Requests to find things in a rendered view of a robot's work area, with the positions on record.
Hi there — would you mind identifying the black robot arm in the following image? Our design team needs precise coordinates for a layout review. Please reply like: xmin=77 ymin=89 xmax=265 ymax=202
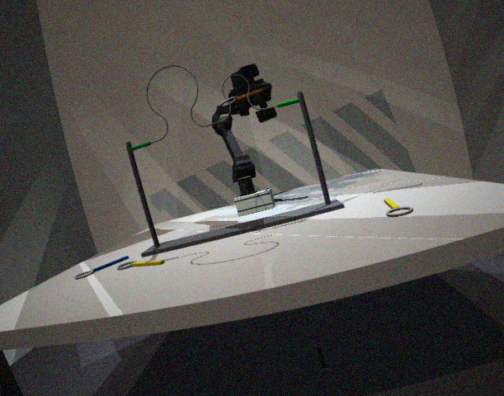
xmin=212 ymin=76 xmax=257 ymax=196

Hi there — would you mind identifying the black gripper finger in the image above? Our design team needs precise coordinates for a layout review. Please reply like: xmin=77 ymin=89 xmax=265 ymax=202
xmin=249 ymin=78 xmax=271 ymax=92
xmin=253 ymin=85 xmax=271 ymax=105

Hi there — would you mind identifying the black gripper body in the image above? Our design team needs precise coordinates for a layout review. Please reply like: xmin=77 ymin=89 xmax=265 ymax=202
xmin=238 ymin=64 xmax=276 ymax=122

